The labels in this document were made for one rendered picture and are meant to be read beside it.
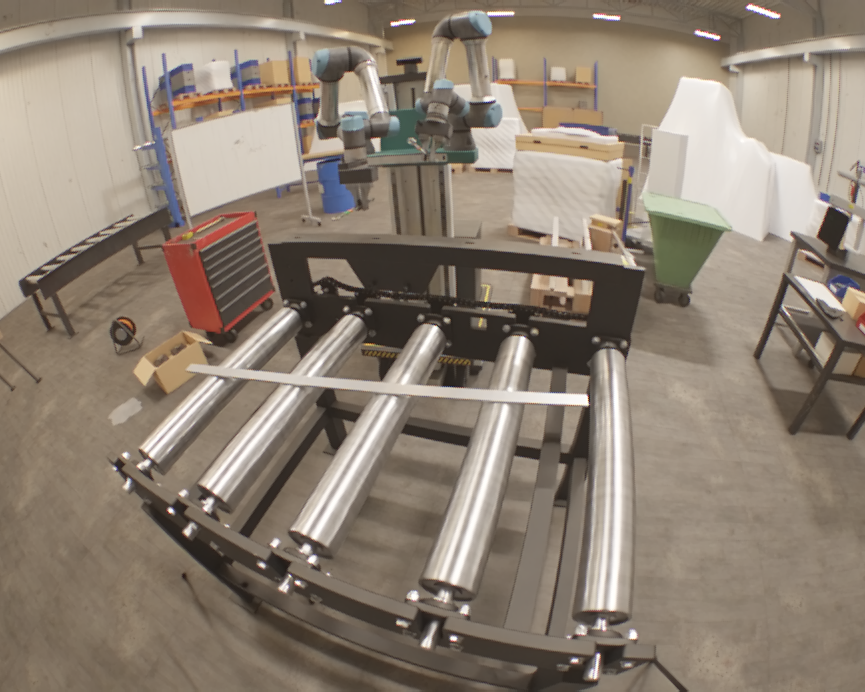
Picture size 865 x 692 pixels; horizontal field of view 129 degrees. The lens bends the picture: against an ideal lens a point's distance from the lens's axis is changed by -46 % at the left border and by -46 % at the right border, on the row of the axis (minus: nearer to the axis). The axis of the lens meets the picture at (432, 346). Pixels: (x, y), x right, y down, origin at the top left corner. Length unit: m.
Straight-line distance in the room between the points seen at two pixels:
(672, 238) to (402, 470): 2.73
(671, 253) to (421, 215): 2.20
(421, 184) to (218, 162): 3.89
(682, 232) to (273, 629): 3.68
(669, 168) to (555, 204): 1.39
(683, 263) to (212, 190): 5.46
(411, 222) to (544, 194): 2.60
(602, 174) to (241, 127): 4.55
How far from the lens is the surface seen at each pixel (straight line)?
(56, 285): 5.62
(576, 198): 4.39
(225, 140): 5.63
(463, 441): 1.69
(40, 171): 10.89
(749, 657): 1.99
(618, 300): 1.22
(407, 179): 2.13
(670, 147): 4.55
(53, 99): 11.39
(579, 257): 1.16
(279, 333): 1.45
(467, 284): 2.39
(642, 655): 0.71
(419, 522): 1.81
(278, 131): 5.93
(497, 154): 9.28
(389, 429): 0.95
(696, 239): 3.46
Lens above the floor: 1.58
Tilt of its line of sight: 35 degrees down
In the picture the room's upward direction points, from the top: 4 degrees counter-clockwise
